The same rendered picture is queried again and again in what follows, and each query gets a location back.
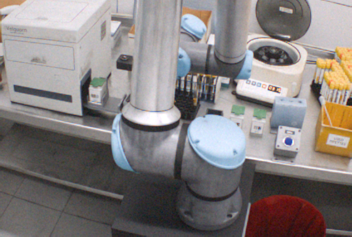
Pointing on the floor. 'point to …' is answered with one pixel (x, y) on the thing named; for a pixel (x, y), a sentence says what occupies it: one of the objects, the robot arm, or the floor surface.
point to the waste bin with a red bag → (285, 218)
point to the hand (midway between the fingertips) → (124, 103)
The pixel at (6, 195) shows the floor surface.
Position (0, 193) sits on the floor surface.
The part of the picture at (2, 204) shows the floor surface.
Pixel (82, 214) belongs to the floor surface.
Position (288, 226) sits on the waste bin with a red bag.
